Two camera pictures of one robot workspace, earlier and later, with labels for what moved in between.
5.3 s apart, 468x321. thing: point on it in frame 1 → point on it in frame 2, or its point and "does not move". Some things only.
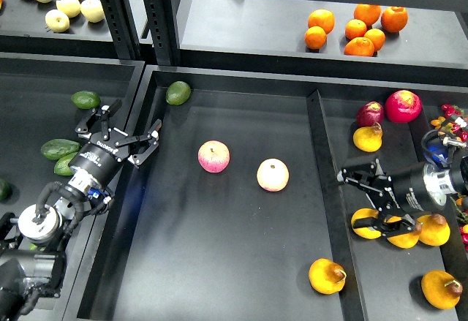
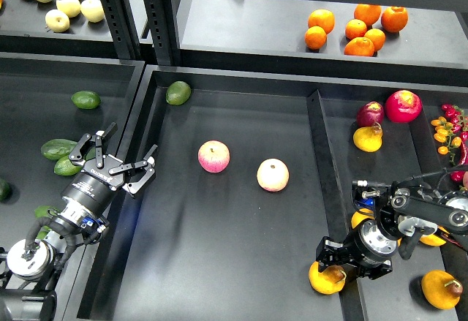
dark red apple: (370, 113) does not move
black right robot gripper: (409, 187) → (371, 249)
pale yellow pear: (92, 10) does not move
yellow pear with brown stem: (327, 276) does not move
